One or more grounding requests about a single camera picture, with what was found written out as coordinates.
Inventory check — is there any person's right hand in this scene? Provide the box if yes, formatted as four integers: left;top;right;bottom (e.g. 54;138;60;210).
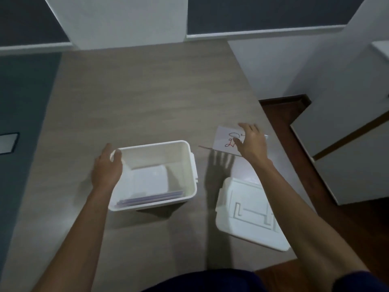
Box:
235;123;270;164

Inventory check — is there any person's left hand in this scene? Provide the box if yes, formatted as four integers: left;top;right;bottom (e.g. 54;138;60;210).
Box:
91;143;123;194

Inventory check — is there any white card with red writing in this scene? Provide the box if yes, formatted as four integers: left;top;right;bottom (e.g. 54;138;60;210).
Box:
212;126;268;156

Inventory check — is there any white plastic storage box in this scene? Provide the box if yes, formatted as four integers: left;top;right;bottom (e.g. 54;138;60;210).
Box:
108;140;199;212

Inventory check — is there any person's left forearm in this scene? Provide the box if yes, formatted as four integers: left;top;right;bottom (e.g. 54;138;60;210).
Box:
31;185;115;292

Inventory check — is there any person's right forearm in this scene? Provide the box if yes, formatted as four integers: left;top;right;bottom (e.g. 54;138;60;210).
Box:
252;157;370;292

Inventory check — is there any white sheet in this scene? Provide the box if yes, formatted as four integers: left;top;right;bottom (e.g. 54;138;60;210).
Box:
130;165;169;199

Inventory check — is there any white plastic box lid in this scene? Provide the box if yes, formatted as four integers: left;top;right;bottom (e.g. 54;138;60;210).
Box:
215;177;291;252

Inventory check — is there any white cabinet with brown strip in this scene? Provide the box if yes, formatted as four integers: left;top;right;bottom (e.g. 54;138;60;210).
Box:
290;40;389;206

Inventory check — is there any white pillar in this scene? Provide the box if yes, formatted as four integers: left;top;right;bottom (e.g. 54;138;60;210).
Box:
43;0;189;51

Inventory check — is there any dark blue clothing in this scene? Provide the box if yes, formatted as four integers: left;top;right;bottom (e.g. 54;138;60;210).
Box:
142;268;389;292

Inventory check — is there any white wall socket plate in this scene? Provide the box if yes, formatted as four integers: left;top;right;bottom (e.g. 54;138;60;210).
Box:
0;132;20;155

